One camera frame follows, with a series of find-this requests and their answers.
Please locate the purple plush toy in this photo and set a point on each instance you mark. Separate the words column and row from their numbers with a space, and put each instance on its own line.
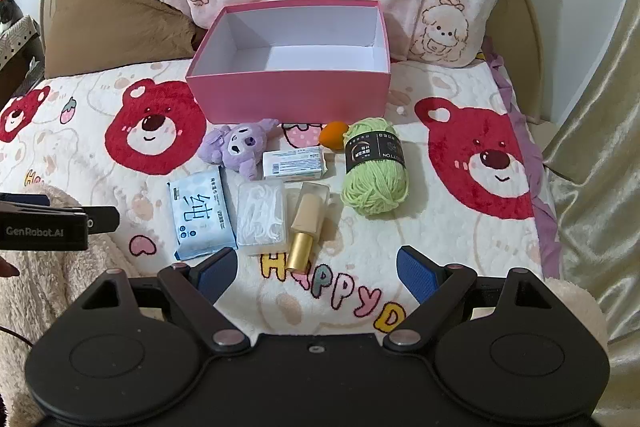
column 240, row 148

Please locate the small white packet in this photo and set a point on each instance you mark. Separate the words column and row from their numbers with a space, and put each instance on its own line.
column 295, row 163

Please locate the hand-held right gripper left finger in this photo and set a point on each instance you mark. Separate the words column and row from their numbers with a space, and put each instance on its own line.
column 217, row 269

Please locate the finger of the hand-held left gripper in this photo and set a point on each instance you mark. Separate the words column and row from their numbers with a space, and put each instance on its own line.
column 102, row 219

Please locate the green yarn skein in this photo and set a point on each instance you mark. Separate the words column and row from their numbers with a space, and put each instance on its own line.
column 375, row 192

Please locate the orange makeup sponge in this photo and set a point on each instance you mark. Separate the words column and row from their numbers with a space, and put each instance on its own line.
column 332, row 136

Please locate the beige foundation bottle gold cap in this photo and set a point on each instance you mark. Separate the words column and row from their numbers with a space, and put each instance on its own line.
column 306, row 227

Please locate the beige bed headboard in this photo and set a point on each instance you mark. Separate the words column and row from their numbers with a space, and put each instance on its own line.
column 522, row 57

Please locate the pink cardboard box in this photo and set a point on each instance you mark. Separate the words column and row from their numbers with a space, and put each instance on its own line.
column 285, row 99

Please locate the gold curtain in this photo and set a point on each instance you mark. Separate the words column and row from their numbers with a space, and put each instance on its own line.
column 600, row 157

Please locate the bedside table with cloth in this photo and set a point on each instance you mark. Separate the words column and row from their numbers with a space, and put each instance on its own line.
column 15, row 52

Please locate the blue wet wipes pack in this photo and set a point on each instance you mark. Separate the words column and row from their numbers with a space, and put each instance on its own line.
column 200, row 212

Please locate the person's left hand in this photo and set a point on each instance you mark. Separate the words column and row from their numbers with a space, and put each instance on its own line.
column 7, row 269

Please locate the clear floss pick box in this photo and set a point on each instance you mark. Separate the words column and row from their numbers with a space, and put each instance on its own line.
column 262, row 217

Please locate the red bear printed blanket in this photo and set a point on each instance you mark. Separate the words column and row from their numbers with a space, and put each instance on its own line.
column 325, row 302

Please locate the brown pillow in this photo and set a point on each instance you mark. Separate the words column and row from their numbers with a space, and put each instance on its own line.
column 110, row 7

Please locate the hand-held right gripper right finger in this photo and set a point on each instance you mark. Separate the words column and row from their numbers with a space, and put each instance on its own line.
column 417, row 272

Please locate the dark plush figure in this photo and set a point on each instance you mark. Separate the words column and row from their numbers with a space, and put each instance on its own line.
column 9, row 9

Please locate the purple frilled bedsheet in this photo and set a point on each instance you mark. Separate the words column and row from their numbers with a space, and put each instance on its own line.
column 547, row 227

